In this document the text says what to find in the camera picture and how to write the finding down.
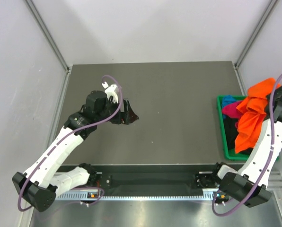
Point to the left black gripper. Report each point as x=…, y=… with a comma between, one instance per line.
x=127, y=117

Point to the orange t shirt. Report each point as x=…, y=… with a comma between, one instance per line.
x=253, y=115

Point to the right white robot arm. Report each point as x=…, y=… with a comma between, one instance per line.
x=248, y=184

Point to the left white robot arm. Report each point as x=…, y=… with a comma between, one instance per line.
x=38, y=185

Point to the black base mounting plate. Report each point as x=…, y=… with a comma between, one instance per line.
x=186, y=180

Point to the blue t shirt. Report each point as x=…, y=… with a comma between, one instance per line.
x=226, y=100

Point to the magenta t shirt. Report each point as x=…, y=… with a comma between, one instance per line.
x=231, y=111

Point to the black t shirt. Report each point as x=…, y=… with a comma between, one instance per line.
x=231, y=132

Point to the green plastic bin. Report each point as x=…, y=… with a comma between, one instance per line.
x=229, y=154

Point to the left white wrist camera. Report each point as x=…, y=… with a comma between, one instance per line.
x=112, y=91

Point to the right aluminium frame post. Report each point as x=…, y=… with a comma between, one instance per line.
x=259, y=26

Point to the aluminium frame post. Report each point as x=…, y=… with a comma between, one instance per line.
x=49, y=38
x=259, y=26

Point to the left aluminium frame post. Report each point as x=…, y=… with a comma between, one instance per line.
x=49, y=38

